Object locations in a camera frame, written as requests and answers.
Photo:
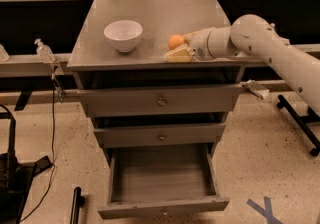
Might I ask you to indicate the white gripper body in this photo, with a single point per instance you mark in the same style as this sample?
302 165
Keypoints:
199 44

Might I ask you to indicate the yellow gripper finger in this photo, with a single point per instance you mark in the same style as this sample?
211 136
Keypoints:
179 55
187 37

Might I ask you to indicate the orange fruit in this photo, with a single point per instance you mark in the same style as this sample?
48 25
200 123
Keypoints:
175 41

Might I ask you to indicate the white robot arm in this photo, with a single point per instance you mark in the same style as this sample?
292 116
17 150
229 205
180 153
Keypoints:
252 36

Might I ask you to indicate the grey top drawer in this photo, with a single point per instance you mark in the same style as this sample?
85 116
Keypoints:
141 101

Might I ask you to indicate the grey drawer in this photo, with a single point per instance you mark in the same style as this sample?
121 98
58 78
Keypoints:
141 101
159 135
161 180

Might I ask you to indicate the grey drawer cabinet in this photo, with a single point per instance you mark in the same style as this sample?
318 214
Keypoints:
97 65

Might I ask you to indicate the grey middle drawer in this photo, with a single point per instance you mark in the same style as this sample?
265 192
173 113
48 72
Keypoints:
159 135

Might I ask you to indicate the grey bottom drawer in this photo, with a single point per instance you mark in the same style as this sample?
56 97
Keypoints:
161 180

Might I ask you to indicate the white ceramic bowl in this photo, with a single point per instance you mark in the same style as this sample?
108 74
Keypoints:
123 35

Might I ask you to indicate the folded grey cloth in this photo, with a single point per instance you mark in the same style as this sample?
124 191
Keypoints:
257 89

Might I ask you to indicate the black stand leg with caster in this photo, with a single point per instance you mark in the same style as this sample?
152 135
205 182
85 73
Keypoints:
303 122

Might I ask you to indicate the clear pump bottle left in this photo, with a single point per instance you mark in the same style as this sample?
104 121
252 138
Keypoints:
44 52

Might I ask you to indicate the clear bottle far left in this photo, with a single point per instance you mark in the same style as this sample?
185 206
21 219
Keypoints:
4 56

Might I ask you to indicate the black equipment base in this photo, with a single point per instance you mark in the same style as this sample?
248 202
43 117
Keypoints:
15 178

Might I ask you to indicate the black tube handle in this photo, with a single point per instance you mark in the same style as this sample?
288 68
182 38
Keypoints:
77 203

